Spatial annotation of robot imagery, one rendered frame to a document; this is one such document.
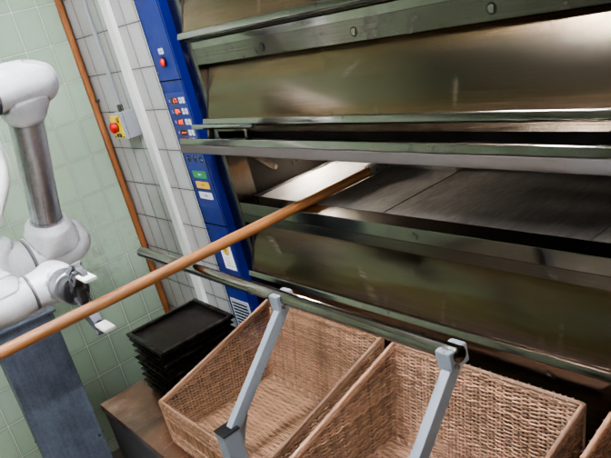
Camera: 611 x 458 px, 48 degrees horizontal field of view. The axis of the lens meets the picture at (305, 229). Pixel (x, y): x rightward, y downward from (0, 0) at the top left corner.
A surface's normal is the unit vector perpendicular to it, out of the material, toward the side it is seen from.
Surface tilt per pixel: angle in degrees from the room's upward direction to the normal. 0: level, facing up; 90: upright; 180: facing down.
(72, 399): 90
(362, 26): 90
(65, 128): 90
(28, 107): 121
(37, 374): 90
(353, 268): 70
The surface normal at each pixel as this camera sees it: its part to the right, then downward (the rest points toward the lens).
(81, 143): 0.62, 0.11
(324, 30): -0.75, 0.39
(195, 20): -0.79, 0.05
